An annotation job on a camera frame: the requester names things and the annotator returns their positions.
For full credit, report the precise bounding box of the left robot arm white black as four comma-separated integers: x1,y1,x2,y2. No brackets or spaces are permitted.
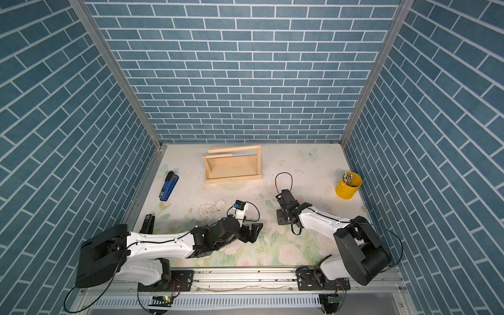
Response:
75,216,263,289

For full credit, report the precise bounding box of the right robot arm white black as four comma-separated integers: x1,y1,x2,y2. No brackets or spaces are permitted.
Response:
276,190,392,289

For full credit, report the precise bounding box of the wooden jewelry display stand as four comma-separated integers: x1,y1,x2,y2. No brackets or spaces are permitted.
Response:
202,144,262,184

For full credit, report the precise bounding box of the yellow cup with pens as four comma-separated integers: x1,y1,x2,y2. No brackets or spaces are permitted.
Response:
335,172,363,200

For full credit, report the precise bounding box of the floral table mat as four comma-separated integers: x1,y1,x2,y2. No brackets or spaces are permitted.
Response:
134,144,367,269

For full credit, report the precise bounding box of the blue stapler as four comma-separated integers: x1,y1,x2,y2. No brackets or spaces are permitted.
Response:
159,171,179,202

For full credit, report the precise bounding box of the right green circuit board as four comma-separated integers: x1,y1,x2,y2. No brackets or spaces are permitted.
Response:
327,295,344,304

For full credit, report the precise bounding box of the green circuit board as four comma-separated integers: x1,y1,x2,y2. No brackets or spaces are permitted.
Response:
327,295,344,304
148,296,174,308

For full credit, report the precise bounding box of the black stapler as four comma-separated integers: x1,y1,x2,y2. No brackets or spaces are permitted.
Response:
140,214,156,234

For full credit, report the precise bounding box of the left green circuit board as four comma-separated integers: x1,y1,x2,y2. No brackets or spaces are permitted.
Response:
148,296,174,308

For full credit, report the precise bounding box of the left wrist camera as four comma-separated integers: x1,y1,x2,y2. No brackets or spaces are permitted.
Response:
233,200,247,221

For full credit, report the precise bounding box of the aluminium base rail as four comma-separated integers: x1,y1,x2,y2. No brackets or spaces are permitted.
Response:
80,266,406,297

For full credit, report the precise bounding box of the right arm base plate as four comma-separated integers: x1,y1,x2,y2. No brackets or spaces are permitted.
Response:
295,266,350,291

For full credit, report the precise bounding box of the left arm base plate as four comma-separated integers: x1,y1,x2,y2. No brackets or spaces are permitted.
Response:
137,270,195,293

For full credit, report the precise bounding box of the white slotted cable duct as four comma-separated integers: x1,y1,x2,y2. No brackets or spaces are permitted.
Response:
93,293,321,311

